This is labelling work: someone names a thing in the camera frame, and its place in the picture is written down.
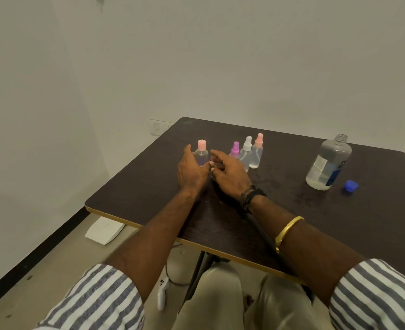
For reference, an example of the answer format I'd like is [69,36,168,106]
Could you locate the person's left hand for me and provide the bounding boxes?
[177,144,213,195]

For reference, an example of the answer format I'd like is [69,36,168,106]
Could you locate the person's right hand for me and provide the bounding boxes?
[210,150,253,200]

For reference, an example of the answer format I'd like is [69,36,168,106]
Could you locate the person's right forearm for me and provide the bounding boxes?
[249,196,367,308]

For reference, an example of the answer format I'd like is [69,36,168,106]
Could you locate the person's left forearm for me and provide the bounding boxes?
[103,188,207,303]

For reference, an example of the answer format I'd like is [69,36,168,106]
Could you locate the clear bottle with pink cap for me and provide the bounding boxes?
[194,140,210,168]

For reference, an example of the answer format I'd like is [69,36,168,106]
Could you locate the clear spray bottle white nozzle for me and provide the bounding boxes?
[239,136,253,172]

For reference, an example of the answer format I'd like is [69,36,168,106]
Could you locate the black braided wristband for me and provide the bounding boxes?
[239,185,268,214]

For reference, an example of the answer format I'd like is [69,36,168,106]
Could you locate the clear spray bottle pink nozzle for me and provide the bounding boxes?
[250,133,264,169]

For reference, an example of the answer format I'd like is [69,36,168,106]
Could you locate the gold bangle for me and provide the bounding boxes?
[275,216,305,254]

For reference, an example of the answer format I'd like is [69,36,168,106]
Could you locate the black metal table leg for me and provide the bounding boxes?
[183,250,231,303]

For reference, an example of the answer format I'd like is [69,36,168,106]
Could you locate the large clear plastic bottle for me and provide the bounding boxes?
[305,133,353,191]

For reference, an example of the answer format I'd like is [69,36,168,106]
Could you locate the white flat floor pedal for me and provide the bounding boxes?
[84,216,127,246]

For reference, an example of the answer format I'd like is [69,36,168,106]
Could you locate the beige trousers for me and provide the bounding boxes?
[172,262,331,330]

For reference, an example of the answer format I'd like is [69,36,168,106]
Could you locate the white power strip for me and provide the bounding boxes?
[156,276,171,312]

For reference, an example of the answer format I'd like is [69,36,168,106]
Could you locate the striped left shirt sleeve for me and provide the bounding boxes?
[33,263,145,330]

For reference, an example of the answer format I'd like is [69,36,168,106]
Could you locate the striped shirt sleeve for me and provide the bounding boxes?
[328,258,405,330]
[33,263,145,330]

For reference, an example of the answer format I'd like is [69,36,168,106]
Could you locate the striped right shirt sleeve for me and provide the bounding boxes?
[328,258,405,330]

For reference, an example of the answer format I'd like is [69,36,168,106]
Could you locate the white wall socket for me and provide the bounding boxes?
[149,118,175,136]

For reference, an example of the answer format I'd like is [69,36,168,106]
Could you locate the thin white cable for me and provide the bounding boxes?
[164,242,186,286]

